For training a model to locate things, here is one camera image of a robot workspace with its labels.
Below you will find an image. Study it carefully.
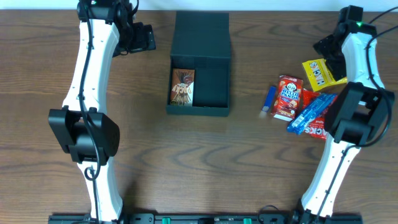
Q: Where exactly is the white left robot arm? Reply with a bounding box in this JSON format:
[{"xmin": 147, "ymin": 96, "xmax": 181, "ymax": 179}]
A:
[{"xmin": 48, "ymin": 0, "xmax": 156, "ymax": 223}]

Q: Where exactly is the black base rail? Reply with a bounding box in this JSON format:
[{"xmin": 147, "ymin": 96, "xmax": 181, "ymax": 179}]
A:
[{"xmin": 48, "ymin": 213, "xmax": 364, "ymax": 224}]

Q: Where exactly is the brown Pocky box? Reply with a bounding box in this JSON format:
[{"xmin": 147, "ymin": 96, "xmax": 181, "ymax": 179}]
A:
[{"xmin": 169, "ymin": 68, "xmax": 195, "ymax": 106}]

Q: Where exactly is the black box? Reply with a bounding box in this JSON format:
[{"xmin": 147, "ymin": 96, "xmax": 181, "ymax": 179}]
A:
[{"xmin": 165, "ymin": 11, "xmax": 231, "ymax": 117}]

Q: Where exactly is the small blue stick pack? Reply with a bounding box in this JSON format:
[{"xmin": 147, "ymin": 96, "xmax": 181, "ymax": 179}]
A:
[{"xmin": 261, "ymin": 86, "xmax": 276, "ymax": 113}]

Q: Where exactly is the blue wrapped cookie pack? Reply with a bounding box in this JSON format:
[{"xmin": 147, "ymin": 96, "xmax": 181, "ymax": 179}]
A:
[{"xmin": 287, "ymin": 90, "xmax": 337, "ymax": 134}]

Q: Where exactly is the red Hacks candy bag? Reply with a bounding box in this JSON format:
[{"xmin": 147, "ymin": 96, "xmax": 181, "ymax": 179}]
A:
[{"xmin": 302, "ymin": 89, "xmax": 337, "ymax": 140}]

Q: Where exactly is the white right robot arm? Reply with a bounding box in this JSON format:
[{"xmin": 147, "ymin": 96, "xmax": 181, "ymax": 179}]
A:
[{"xmin": 288, "ymin": 5, "xmax": 395, "ymax": 223}]

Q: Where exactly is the red Hello Panda pack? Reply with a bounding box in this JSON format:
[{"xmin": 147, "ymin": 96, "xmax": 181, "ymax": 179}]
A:
[{"xmin": 272, "ymin": 75, "xmax": 303, "ymax": 121}]

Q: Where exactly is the yellow Hacks candy bag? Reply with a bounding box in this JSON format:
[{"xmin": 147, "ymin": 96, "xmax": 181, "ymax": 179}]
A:
[{"xmin": 302, "ymin": 58, "xmax": 347, "ymax": 91}]

